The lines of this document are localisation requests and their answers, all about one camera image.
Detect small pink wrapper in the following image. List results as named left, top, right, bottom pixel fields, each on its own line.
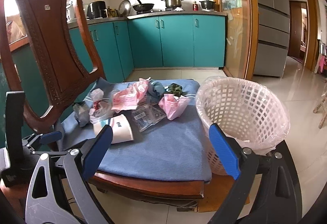
left=158, top=94, right=191, bottom=120

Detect pink printed plastic bag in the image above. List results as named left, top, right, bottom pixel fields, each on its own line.
left=111, top=78, right=150, bottom=113

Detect green crumpled wrapper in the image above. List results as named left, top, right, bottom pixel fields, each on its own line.
left=165, top=83, right=186, bottom=97

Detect tied clear plastic bag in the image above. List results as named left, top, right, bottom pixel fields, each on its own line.
left=89, top=88, right=114, bottom=124

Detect white paper cup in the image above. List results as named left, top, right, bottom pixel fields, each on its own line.
left=93, top=114, right=134, bottom=144

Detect dark grey plastic bag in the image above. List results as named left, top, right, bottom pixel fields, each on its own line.
left=73, top=101, right=90, bottom=128

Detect grey refrigerator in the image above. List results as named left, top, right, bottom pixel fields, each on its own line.
left=254, top=0, right=290, bottom=77

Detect glass sliding door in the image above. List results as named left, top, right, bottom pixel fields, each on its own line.
left=214, top=0, right=259, bottom=80

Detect teal kitchen cabinets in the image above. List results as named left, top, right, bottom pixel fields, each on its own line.
left=0, top=13, right=227, bottom=148

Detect dark wooden chair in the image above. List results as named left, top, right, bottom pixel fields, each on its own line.
left=16, top=0, right=205, bottom=208

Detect steel pot lid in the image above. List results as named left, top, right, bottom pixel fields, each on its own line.
left=118, top=0, right=132, bottom=17

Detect small red bottle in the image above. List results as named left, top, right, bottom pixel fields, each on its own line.
left=192, top=1, right=198, bottom=11

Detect light blue mesh cloth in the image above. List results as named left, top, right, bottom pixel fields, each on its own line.
left=147, top=79, right=165, bottom=104

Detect clear plastic packaging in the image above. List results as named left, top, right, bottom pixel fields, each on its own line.
left=131, top=104, right=166, bottom=132

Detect blue seat cushion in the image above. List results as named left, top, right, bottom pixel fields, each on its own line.
left=54, top=77, right=214, bottom=184

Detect steel stock pot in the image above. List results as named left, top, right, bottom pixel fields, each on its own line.
left=161, top=0, right=184, bottom=9

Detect white plastic trash basket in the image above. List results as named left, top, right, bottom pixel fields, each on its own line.
left=195, top=77, right=291, bottom=177

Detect black casserole pot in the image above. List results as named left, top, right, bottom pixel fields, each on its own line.
left=200, top=0, right=216, bottom=11

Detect black wok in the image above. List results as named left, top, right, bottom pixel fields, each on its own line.
left=132, top=0, right=154, bottom=14

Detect clear trash bin liner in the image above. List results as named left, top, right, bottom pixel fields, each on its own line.
left=195, top=75, right=292, bottom=156

